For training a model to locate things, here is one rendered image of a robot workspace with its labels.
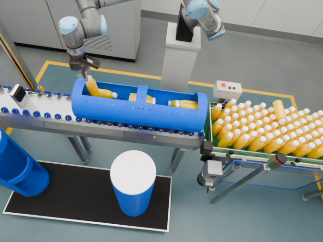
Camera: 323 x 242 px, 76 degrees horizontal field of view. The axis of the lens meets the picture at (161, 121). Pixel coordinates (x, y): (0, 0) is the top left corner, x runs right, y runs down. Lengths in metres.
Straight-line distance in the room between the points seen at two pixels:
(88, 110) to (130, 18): 1.74
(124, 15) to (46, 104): 1.59
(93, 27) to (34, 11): 2.27
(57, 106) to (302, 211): 2.68
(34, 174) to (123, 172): 1.29
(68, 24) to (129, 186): 0.90
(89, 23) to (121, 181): 0.86
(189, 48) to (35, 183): 1.93
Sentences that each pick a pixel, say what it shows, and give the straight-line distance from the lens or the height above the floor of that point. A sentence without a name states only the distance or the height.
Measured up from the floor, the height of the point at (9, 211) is 0.15.
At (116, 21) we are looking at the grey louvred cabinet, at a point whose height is 0.68.
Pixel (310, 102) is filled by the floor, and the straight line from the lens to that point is 3.93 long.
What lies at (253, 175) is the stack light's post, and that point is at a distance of 1.59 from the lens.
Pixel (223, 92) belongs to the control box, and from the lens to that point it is 1.73.
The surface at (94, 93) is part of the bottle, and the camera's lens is 1.46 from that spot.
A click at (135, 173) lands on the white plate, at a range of 1.31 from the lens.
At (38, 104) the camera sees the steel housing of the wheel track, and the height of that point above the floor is 0.93.
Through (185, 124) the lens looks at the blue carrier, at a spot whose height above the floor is 1.13.
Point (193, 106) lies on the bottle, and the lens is 1.43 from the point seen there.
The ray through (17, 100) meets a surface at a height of 1.02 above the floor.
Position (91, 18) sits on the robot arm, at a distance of 1.16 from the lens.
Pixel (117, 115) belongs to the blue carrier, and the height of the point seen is 1.13.
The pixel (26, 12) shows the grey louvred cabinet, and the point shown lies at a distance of 3.44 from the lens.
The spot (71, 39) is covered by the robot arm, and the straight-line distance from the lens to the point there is 1.15.
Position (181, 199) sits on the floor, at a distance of 2.37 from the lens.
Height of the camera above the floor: 2.28
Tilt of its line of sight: 57 degrees down
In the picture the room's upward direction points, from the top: 11 degrees clockwise
